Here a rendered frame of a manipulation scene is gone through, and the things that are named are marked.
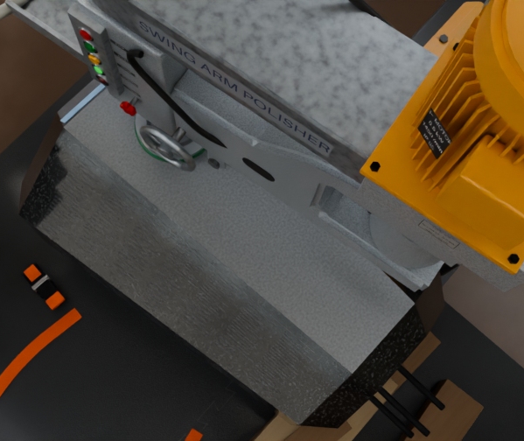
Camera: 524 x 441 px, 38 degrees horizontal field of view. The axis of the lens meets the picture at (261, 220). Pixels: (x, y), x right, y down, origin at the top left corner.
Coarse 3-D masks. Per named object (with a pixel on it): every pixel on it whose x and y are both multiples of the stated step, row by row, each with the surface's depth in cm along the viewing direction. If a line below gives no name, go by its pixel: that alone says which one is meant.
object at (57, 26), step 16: (32, 0) 194; (48, 0) 194; (64, 0) 194; (16, 16) 193; (32, 16) 188; (48, 16) 193; (64, 16) 193; (48, 32) 188; (64, 32) 192; (64, 48) 191; (208, 160) 183
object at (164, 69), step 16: (80, 0) 142; (96, 16) 142; (112, 32) 144; (128, 32) 141; (112, 48) 152; (128, 48) 146; (144, 48) 141; (128, 64) 154; (144, 64) 148; (160, 64) 143; (176, 64) 149; (160, 80) 151; (176, 80) 155; (128, 96) 173; (144, 96) 166; (144, 112) 176; (160, 112) 168; (160, 128) 179; (176, 128) 176
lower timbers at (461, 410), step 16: (432, 336) 276; (416, 352) 275; (400, 384) 271; (448, 384) 274; (448, 400) 272; (464, 400) 273; (272, 416) 276; (416, 416) 276; (432, 416) 271; (448, 416) 271; (464, 416) 271; (416, 432) 269; (432, 432) 269; (448, 432) 270; (464, 432) 270
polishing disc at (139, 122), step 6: (138, 114) 208; (138, 120) 207; (144, 120) 207; (138, 126) 207; (156, 126) 207; (138, 132) 206; (186, 138) 207; (144, 144) 206; (186, 144) 206; (192, 144) 206; (198, 144) 206; (150, 150) 205; (192, 150) 206; (198, 150) 206; (174, 156) 205
